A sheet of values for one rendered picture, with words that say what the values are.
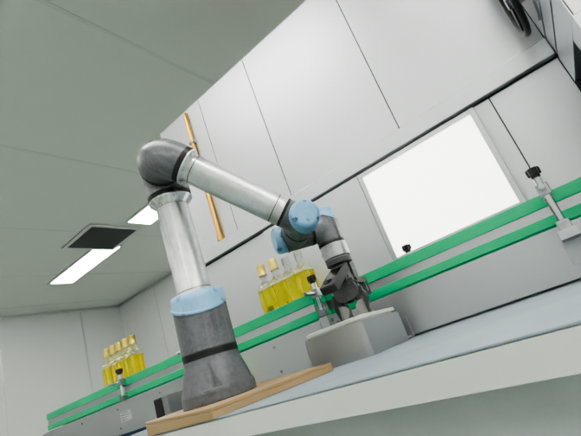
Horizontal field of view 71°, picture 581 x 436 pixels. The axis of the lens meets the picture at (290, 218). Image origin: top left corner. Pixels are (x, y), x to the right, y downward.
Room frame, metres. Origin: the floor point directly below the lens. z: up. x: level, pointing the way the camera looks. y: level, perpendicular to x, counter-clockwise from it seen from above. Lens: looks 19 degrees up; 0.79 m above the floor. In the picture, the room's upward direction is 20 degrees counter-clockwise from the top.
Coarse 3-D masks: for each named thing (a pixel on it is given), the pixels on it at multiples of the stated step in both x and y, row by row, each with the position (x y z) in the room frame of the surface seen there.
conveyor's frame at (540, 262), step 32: (512, 256) 1.04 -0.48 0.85; (544, 256) 1.01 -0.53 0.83; (416, 288) 1.17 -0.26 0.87; (448, 288) 1.13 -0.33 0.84; (480, 288) 1.09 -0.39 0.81; (512, 288) 1.06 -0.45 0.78; (544, 288) 1.03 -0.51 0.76; (416, 320) 1.19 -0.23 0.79; (448, 320) 1.15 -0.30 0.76; (256, 352) 1.37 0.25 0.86; (288, 352) 1.31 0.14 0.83; (96, 416) 1.89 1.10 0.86; (128, 416) 1.76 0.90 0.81
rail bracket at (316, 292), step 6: (312, 276) 1.22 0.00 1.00; (312, 282) 1.22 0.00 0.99; (312, 288) 1.22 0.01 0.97; (318, 288) 1.22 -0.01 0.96; (306, 294) 1.18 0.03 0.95; (312, 294) 1.20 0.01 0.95; (318, 294) 1.21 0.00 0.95; (318, 300) 1.22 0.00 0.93; (318, 312) 1.22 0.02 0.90; (324, 312) 1.21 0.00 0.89
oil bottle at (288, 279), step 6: (288, 270) 1.43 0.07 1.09; (282, 276) 1.43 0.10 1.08; (288, 276) 1.42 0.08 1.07; (282, 282) 1.44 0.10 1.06; (288, 282) 1.42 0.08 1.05; (294, 282) 1.41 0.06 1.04; (288, 288) 1.43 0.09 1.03; (294, 288) 1.41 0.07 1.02; (288, 294) 1.43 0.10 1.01; (294, 294) 1.42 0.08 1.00; (300, 294) 1.41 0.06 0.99; (288, 300) 1.43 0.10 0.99
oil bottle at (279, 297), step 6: (276, 276) 1.46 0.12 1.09; (270, 282) 1.46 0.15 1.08; (276, 282) 1.45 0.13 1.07; (270, 288) 1.47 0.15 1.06; (276, 288) 1.45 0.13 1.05; (282, 288) 1.44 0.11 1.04; (276, 294) 1.45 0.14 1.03; (282, 294) 1.44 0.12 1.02; (276, 300) 1.46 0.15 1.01; (282, 300) 1.45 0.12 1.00; (276, 306) 1.46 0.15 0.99
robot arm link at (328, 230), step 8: (320, 208) 1.08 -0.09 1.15; (328, 208) 1.09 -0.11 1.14; (320, 216) 1.08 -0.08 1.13; (328, 216) 1.08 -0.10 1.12; (320, 224) 1.07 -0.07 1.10; (328, 224) 1.08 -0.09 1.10; (336, 224) 1.09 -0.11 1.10; (320, 232) 1.07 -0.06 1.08; (328, 232) 1.08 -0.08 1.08; (336, 232) 1.08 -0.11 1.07; (320, 240) 1.09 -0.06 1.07; (328, 240) 1.08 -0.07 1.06; (336, 240) 1.11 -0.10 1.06; (320, 248) 1.10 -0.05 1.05
